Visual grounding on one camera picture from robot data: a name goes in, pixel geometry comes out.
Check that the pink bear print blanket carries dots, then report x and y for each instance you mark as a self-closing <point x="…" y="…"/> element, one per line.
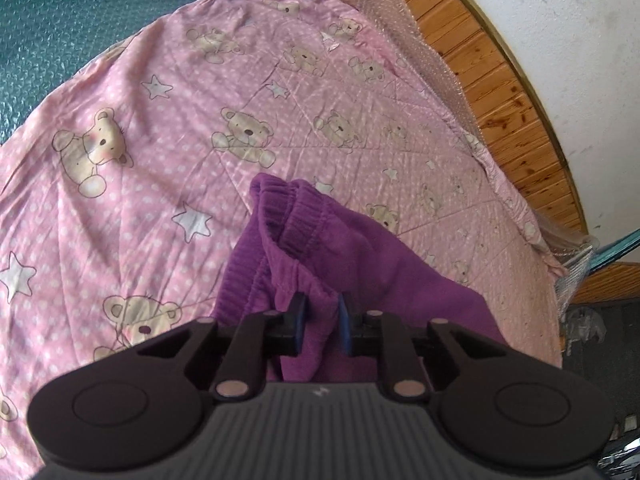
<point x="210" y="125"/>

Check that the purple knit sweater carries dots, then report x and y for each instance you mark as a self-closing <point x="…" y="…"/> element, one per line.
<point x="320" y="255"/>

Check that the wooden bed frame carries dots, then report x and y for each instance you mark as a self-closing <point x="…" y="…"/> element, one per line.
<point x="495" y="85"/>

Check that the teal bar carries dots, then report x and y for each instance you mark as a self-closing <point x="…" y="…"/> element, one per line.
<point x="617" y="249"/>

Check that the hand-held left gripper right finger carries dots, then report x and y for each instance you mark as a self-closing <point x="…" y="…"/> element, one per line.
<point x="343" y="321"/>

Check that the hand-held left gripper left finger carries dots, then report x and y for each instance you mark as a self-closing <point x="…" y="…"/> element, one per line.
<point x="298" y="321"/>

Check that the grey crumpled cloth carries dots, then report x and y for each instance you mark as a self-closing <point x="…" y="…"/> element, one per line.
<point x="584" y="325"/>

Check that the clear bubble wrap sheet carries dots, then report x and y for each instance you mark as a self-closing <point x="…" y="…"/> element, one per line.
<point x="400" y="20"/>

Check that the teal mattress with bubble wrap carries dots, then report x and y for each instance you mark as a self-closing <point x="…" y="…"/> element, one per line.
<point x="50" y="35"/>

